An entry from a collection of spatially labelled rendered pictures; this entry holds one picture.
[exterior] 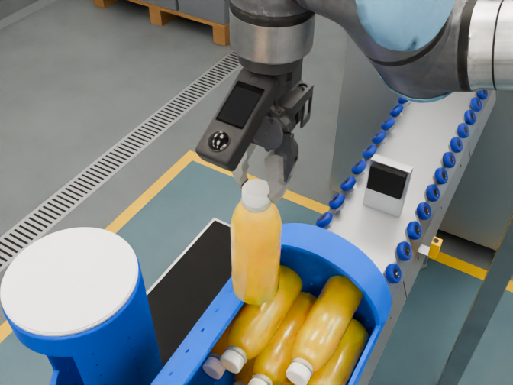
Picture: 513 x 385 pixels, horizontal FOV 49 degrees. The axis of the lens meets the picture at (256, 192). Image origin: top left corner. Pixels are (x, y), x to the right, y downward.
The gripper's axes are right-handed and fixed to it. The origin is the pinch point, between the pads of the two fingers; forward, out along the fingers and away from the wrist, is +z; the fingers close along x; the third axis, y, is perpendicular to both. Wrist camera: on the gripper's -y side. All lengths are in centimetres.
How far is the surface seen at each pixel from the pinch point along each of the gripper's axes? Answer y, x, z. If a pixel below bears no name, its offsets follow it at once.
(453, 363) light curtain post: 74, -38, 120
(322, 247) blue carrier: 14.9, -5.2, 22.2
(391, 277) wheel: 37, -15, 48
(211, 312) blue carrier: -3.1, 5.9, 27.1
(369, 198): 59, -1, 49
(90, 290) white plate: -2, 36, 43
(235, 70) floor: 228, 140, 143
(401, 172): 59, -7, 37
